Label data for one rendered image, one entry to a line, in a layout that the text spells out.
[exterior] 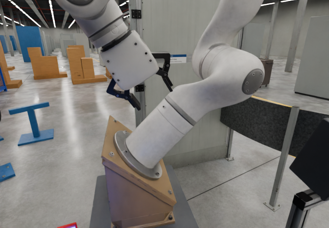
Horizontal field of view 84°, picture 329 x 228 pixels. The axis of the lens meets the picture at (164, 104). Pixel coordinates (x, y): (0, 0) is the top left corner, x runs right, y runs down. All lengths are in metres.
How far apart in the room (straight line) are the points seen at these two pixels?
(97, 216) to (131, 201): 0.16
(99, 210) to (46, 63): 8.56
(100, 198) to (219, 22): 0.66
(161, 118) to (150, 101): 1.30
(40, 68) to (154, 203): 8.76
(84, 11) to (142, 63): 0.15
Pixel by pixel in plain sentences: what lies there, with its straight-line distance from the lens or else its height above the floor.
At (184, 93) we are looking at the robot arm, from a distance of 0.50.
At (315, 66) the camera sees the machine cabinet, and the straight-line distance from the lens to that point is 6.38.
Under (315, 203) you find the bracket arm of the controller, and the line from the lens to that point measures 0.67.
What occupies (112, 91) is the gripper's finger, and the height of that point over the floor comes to 1.32.
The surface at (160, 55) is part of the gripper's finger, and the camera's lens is 0.42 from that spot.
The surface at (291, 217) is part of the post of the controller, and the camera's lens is 0.68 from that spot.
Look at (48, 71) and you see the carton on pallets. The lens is 9.10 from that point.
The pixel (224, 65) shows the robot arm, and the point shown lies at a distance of 0.47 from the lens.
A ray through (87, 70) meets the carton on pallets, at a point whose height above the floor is 0.43.
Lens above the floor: 1.43
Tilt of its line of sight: 19 degrees down
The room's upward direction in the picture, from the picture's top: straight up
